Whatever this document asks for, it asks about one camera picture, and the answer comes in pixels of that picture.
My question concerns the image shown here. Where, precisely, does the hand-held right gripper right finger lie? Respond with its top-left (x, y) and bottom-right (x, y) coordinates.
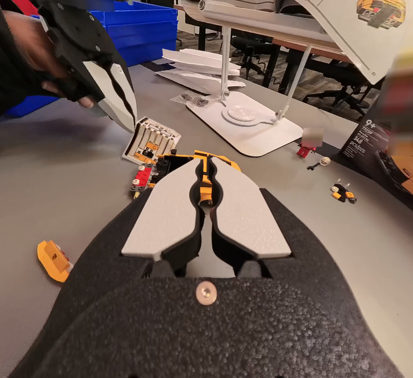
top-left (209, 157), bottom-right (292, 277)

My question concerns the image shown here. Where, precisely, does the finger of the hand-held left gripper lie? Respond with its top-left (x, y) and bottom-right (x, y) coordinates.
top-left (83, 61), bottom-right (136, 133)
top-left (109, 63), bottom-right (138, 121)

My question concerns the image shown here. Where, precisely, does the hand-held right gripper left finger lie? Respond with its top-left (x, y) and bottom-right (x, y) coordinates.
top-left (121, 157), bottom-right (206, 277)

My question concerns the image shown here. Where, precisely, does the yellow lego car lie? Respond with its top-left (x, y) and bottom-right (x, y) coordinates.
top-left (130, 149), bottom-right (242, 206)

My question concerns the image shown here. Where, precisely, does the lego sticker sheet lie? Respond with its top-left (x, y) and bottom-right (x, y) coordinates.
top-left (122, 116), bottom-right (181, 164)

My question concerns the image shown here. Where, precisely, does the orange white red lego subassembly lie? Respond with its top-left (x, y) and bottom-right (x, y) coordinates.
top-left (37, 239), bottom-right (74, 284)

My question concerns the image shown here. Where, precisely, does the person's left forearm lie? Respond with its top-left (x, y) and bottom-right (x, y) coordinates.
top-left (0, 0), bottom-right (44, 117)

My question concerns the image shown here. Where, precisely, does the red lego minifigure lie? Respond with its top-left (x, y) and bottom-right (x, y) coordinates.
top-left (296, 142), bottom-right (317, 159)

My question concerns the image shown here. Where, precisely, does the small black orange lego assembly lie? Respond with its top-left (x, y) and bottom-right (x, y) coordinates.
top-left (331, 179), bottom-right (357, 204)

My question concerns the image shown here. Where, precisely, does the dark lego set box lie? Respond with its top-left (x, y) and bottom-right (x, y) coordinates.
top-left (338, 94), bottom-right (413, 205)

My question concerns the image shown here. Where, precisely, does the person's left hand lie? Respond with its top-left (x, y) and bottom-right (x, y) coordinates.
top-left (5, 10), bottom-right (96, 109)

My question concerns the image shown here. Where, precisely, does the white paper scrap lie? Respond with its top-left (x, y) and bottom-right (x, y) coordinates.
top-left (156, 48), bottom-right (247, 96)

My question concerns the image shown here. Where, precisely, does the white stand with metal poles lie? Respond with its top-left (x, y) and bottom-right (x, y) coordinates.
top-left (186, 0), bottom-right (336, 158)

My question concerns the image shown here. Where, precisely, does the black office chair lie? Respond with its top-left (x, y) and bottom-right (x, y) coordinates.
top-left (230, 34), bottom-right (282, 79)
top-left (303, 60), bottom-right (370, 121)

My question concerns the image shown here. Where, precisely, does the open white booklet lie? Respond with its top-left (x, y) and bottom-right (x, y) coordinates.
top-left (177, 0), bottom-right (408, 85)

